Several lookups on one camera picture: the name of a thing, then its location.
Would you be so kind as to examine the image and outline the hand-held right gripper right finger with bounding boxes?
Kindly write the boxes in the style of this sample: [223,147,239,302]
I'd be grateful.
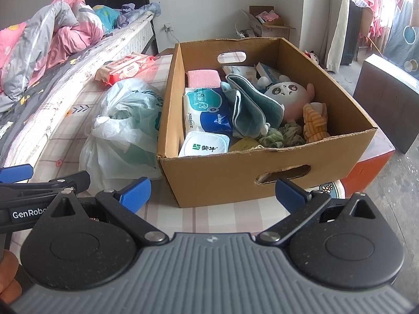
[256,178,377,246]

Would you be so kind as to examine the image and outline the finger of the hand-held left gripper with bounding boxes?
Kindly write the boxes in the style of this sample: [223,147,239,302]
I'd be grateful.
[0,171,91,201]
[0,164,34,184]

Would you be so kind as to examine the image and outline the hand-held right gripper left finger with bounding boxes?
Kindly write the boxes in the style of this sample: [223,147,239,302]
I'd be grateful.
[49,177,167,246]

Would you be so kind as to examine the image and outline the green scrunchie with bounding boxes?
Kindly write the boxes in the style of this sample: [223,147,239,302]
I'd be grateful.
[258,122,306,148]

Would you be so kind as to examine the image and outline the large cardboard box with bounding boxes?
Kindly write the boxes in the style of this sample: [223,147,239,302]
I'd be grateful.
[156,37,378,208]

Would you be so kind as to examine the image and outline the striped towel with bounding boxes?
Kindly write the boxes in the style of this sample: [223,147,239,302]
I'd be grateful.
[303,103,331,144]

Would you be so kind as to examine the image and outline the white milk pouch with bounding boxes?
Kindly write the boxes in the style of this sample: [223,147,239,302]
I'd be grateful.
[178,131,231,158]

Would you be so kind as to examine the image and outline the teal quilted cloth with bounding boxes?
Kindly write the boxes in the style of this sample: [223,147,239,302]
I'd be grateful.
[221,74,285,138]

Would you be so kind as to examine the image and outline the pink plush toy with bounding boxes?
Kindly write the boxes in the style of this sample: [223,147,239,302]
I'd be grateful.
[262,75,316,128]

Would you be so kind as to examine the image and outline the blue white packet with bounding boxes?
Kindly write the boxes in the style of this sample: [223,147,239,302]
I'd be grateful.
[183,87,234,138]

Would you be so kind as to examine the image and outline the light blue carton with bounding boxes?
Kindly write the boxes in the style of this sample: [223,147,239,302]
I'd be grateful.
[255,62,282,83]

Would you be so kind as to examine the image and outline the pink knitted cloth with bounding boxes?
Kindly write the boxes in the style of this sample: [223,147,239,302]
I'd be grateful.
[186,69,220,89]

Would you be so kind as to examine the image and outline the white cotton swab packet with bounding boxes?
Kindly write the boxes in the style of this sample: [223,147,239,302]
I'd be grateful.
[222,65,259,84]

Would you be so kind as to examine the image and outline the person's left hand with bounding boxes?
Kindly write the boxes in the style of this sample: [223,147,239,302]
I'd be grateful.
[0,249,22,306]

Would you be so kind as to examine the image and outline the checked printed tablecloth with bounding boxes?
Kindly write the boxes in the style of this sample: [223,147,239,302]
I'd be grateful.
[10,52,348,236]

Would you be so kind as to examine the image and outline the white plastic bag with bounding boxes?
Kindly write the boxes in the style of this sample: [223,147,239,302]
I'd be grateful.
[79,78,164,180]

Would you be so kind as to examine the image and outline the grey flowered bed sheet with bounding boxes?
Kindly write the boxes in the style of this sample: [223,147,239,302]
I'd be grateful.
[0,39,110,167]

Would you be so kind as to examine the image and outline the red plastic stool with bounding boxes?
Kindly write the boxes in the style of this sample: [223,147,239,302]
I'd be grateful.
[340,127,396,201]

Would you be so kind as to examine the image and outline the red wet wipes pack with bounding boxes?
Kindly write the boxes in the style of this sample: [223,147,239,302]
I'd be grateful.
[95,55,156,86]

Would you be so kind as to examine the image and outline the dark wooden table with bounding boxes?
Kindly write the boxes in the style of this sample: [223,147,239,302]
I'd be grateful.
[353,54,419,154]

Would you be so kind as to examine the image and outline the small panda plush toy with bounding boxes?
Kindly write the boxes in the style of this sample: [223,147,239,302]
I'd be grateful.
[303,50,322,66]

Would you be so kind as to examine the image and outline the pink grey quilt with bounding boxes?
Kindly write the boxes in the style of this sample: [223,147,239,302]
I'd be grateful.
[0,0,105,102]

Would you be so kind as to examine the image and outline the small open cardboard box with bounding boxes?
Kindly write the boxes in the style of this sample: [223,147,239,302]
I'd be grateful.
[242,5,296,38]

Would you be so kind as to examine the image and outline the black standing appliance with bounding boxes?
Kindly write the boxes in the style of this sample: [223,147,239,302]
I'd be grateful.
[340,0,365,66]

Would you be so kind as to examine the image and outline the teal pillow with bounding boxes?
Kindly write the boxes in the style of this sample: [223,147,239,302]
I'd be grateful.
[92,5,121,35]

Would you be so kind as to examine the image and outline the pale blue cloth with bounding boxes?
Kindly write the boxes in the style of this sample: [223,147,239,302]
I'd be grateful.
[118,3,162,28]

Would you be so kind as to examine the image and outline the beige curtain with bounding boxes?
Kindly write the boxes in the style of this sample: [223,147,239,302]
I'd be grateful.
[327,0,355,72]

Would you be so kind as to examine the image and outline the blue printed hanging cloth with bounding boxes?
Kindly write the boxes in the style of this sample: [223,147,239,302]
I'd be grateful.
[383,0,419,83]

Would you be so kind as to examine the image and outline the pink hanging clothes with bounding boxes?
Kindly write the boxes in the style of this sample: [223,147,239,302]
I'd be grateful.
[351,0,399,40]

